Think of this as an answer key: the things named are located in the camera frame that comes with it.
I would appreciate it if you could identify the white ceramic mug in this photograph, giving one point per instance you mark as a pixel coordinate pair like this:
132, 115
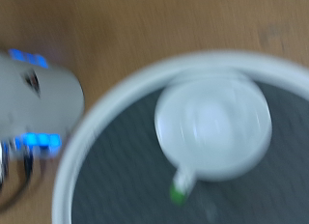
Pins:
212, 127

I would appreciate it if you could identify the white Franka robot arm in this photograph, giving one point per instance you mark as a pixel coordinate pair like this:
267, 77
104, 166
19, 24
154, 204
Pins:
48, 98

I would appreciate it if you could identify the white two-tier turntable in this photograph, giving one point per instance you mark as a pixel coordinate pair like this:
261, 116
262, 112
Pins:
106, 105

